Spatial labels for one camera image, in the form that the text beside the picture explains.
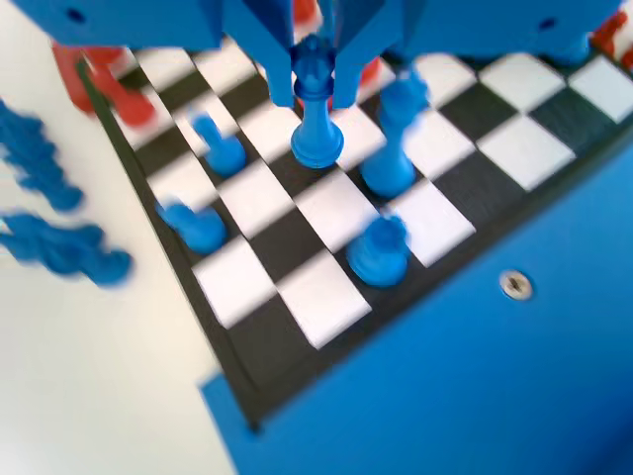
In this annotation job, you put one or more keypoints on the blue base plate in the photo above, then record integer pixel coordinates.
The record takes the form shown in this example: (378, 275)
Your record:
(445, 371)

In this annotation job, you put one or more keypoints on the red pawn chess piece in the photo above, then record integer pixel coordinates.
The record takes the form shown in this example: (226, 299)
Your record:
(131, 106)
(305, 12)
(613, 32)

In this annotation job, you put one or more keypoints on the silver countersunk screw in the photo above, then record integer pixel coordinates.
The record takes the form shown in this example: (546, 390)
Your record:
(515, 284)

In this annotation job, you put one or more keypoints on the black and white chessboard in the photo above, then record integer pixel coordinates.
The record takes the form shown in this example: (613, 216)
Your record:
(336, 208)

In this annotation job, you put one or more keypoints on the blue knight chess piece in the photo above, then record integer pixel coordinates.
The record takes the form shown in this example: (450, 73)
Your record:
(89, 257)

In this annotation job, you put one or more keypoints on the blue queen chess piece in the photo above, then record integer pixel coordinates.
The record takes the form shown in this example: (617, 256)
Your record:
(316, 133)

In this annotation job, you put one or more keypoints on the blue pawn chess piece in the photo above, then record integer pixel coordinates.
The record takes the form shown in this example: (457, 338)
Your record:
(57, 190)
(198, 230)
(569, 54)
(225, 153)

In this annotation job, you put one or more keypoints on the blue rook chess piece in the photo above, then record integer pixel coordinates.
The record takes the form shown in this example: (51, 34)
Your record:
(378, 262)

